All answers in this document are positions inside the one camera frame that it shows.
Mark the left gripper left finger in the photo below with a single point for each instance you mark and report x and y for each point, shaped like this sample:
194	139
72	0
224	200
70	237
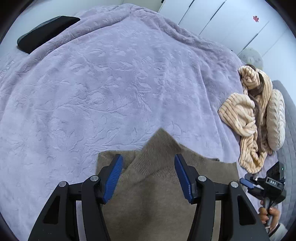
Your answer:
58	220

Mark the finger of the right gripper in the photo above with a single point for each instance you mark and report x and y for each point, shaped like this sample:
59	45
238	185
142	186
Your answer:
246	183

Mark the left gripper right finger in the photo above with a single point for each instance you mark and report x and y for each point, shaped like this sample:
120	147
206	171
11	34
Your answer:
238	221

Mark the olive brown knit sweater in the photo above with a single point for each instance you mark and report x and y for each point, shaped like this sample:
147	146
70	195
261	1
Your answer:
148	202

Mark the person's right hand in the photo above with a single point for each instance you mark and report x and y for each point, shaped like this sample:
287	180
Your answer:
269	217

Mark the grey quilted headboard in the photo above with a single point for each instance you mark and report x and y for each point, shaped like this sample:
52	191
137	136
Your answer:
286	155

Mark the beige striped plush blanket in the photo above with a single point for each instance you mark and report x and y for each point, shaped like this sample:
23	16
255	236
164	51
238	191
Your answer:
246	114

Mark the cream braided round pillow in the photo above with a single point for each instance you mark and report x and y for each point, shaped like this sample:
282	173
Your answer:
275	120

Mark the lavender embossed bed blanket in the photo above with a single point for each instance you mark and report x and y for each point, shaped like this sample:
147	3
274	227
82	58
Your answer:
108	82

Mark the white wardrobe doors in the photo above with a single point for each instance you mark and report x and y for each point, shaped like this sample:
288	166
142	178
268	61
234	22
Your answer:
248	28

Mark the black bed corner pad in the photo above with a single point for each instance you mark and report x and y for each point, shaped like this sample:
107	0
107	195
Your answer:
45	32

